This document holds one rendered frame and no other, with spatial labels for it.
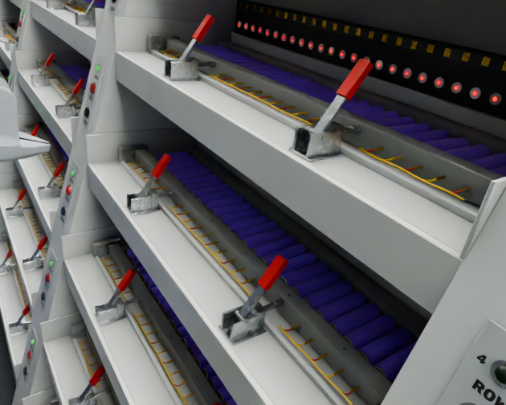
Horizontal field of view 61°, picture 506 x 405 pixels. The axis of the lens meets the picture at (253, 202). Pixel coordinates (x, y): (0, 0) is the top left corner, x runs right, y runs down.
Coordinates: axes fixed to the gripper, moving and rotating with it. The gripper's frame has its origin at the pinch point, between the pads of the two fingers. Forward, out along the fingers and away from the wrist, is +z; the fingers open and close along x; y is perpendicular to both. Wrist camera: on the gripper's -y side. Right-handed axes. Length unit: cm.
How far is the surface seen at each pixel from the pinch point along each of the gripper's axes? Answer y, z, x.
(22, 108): -22, 20, 100
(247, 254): -6.0, 23.6, -6.4
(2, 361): -83, 21, 62
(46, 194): -28, 19, 55
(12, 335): -68, 19, 54
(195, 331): -13.6, 17.2, -10.0
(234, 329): -8.8, 16.8, -15.3
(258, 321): -8.4, 19.7, -15.2
